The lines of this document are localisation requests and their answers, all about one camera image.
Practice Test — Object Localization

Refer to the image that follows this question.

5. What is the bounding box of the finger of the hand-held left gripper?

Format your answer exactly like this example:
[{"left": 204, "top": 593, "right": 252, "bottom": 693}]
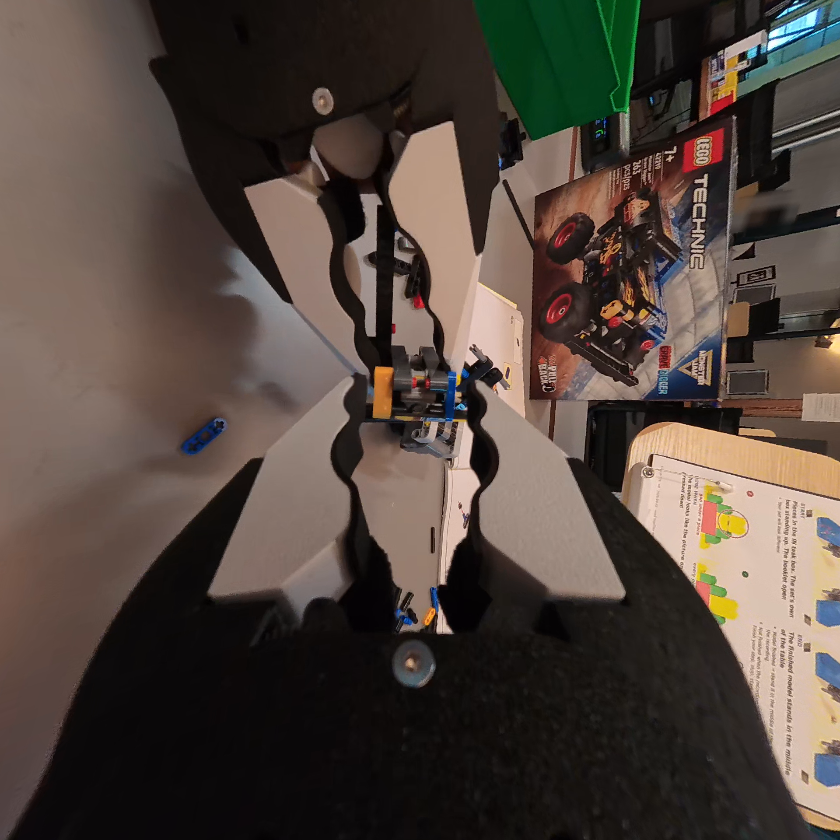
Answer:
[
  {"left": 243, "top": 176, "right": 379, "bottom": 377},
  {"left": 377, "top": 120, "right": 483, "bottom": 371}
]

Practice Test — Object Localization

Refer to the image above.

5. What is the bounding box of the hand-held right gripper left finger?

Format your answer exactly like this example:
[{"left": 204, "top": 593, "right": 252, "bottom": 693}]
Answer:
[{"left": 207, "top": 374, "right": 370, "bottom": 619}]

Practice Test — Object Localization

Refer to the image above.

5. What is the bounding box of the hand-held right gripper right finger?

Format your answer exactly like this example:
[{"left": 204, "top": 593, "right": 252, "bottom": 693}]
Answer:
[{"left": 461, "top": 381, "right": 627, "bottom": 630}]

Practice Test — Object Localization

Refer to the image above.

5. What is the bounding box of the small blue lego beam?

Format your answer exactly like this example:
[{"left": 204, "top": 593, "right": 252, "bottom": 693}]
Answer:
[{"left": 180, "top": 416, "right": 229, "bottom": 455}]

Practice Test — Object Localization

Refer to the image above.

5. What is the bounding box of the black yellow lego assembly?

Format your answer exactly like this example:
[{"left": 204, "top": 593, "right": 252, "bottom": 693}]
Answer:
[{"left": 365, "top": 203, "right": 472, "bottom": 422}]

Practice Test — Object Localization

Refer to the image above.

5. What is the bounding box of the pile of loose lego pieces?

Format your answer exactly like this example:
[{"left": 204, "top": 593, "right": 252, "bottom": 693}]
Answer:
[{"left": 365, "top": 233, "right": 427, "bottom": 311}]

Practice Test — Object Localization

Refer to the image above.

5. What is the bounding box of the long black lego axle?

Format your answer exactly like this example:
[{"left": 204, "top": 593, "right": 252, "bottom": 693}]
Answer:
[{"left": 502, "top": 178, "right": 534, "bottom": 249}]

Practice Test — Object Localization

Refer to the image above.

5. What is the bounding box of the cluster of small lego pins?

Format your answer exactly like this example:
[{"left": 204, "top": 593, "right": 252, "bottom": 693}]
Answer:
[{"left": 392, "top": 586, "right": 439, "bottom": 634}]

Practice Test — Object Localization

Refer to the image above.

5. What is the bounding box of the printed toy set box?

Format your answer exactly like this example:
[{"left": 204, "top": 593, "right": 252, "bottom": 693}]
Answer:
[{"left": 528, "top": 117, "right": 739, "bottom": 403}]

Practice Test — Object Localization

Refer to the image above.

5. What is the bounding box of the black digital timer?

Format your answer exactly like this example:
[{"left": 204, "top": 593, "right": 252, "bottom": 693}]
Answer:
[{"left": 581, "top": 112, "right": 632, "bottom": 173}]

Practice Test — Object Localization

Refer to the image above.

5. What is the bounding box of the green plastic bin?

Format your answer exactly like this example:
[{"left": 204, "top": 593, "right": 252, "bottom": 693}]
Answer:
[{"left": 472, "top": 0, "right": 641, "bottom": 140}]

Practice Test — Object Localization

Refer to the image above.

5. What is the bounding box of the white task sheet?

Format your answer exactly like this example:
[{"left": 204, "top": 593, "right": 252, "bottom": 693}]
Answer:
[{"left": 646, "top": 453, "right": 840, "bottom": 815}]

